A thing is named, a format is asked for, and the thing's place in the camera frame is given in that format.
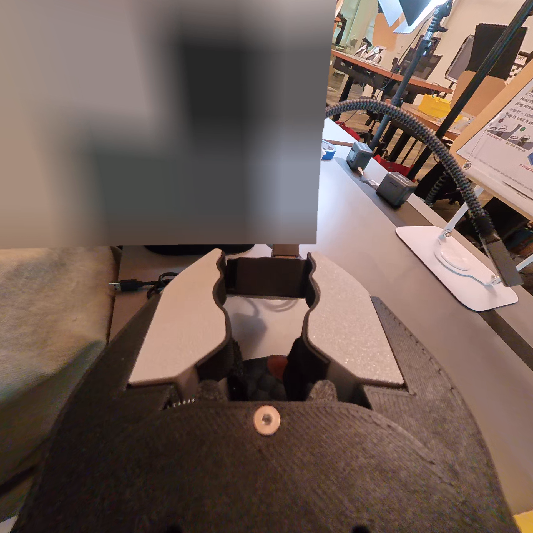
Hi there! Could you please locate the black usb hub cable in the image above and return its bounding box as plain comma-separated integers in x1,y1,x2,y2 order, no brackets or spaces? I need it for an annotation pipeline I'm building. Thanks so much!
108,272,180,300

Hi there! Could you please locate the person's beige upper body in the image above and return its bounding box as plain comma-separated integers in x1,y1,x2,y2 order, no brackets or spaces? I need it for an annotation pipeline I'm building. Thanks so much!
0,247,118,484

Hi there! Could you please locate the black light stand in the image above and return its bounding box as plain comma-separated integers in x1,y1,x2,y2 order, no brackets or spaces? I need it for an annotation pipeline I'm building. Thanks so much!
370,0,453,155

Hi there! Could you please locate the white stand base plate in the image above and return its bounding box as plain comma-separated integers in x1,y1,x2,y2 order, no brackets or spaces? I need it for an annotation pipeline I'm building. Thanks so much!
395,183,533,312

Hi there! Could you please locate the grey charger block near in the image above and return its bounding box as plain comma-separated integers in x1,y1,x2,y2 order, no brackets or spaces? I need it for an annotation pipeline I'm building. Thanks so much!
376,172,417,208

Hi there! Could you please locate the grey braided usb cable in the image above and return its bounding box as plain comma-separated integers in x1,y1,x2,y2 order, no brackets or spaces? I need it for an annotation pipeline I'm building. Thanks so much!
324,99,524,288

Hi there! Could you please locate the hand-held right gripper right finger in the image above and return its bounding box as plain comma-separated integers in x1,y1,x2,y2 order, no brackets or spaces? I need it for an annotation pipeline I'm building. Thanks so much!
301,251,406,386

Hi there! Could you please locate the grey charger block far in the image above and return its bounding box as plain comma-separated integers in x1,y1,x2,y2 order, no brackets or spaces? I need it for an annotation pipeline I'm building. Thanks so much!
346,141,374,171

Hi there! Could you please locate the black usb hub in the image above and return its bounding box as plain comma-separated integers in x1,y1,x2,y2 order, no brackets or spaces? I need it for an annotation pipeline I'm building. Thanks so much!
225,256,311,299

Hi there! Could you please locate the grey charger block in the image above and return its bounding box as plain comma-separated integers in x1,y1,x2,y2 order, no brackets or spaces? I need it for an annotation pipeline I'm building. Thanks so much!
346,141,374,171
376,172,417,208

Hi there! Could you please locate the long wooden table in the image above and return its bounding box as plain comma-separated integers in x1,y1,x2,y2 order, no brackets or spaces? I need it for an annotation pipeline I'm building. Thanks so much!
331,49,454,105

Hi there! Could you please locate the black tripod pole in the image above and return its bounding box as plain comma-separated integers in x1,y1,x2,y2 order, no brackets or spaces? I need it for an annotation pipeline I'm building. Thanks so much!
409,0,533,176

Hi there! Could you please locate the yellow bag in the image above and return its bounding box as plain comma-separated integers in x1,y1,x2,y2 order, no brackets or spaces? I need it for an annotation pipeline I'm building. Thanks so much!
417,94,453,117

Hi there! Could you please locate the black monitor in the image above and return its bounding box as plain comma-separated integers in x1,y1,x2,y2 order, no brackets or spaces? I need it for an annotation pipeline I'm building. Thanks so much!
447,24,528,82

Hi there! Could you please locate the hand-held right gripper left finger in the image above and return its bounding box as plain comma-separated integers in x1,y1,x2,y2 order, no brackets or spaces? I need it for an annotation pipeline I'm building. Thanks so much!
128,248,232,394

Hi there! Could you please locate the studio light panel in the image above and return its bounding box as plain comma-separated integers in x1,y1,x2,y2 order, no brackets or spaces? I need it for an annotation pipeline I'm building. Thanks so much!
377,0,443,34

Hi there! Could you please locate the wooden board with instruction sheet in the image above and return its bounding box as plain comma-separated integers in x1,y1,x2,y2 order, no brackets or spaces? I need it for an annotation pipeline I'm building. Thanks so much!
451,62,533,201

